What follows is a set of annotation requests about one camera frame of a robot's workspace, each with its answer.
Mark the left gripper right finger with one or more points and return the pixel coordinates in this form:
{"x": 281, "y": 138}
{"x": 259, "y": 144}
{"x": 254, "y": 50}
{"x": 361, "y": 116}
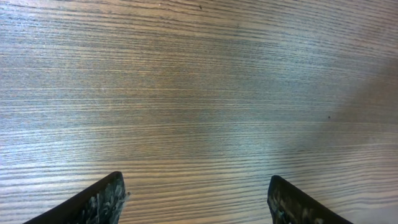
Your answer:
{"x": 290, "y": 205}

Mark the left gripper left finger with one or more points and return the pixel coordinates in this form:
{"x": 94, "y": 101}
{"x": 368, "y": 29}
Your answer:
{"x": 100, "y": 203}

